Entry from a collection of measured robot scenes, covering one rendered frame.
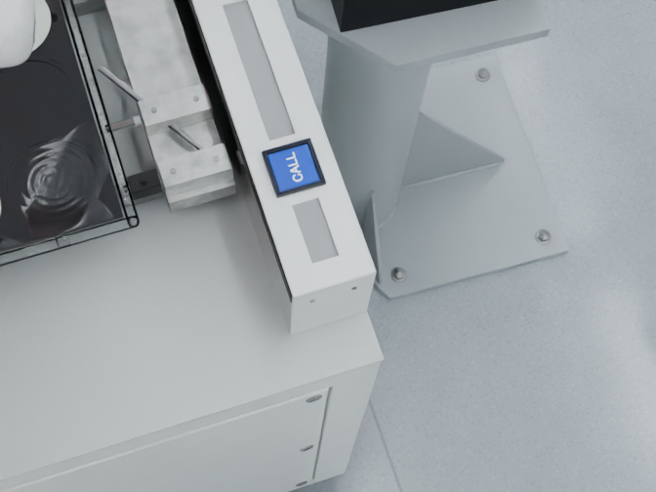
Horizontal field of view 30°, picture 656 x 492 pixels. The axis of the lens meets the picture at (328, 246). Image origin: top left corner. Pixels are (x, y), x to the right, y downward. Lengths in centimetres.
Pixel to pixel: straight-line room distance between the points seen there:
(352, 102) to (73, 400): 69
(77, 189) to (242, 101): 21
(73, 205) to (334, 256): 30
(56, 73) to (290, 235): 36
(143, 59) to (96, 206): 20
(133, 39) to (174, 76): 7
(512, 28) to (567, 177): 88
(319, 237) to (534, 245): 110
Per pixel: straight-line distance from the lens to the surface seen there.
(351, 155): 202
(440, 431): 225
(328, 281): 129
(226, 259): 145
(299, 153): 134
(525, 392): 229
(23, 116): 146
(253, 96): 137
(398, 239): 233
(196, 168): 140
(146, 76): 148
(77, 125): 144
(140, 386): 141
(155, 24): 152
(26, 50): 115
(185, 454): 156
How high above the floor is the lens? 218
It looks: 69 degrees down
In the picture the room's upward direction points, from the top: 7 degrees clockwise
